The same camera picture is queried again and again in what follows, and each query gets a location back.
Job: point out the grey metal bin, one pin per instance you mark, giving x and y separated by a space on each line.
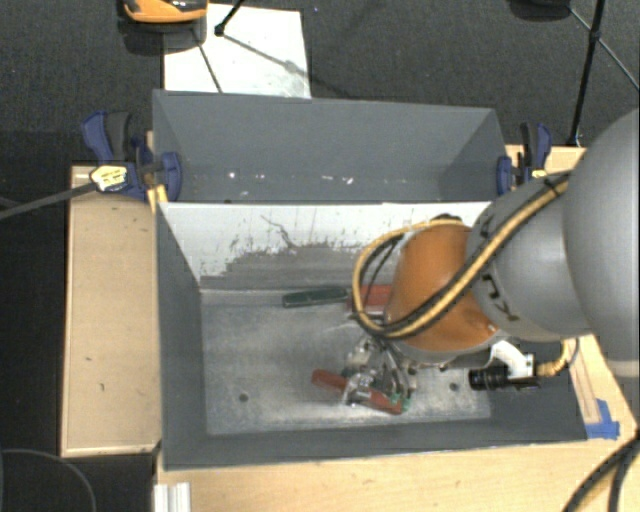
280 350

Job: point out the black cylinder on white bracket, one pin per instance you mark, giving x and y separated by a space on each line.
500 375

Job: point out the pale wood flat board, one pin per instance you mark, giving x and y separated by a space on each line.
112 320

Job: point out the dark green flat block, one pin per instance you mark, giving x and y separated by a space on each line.
315 297

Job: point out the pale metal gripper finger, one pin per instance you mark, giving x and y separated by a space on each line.
354 398
364 381

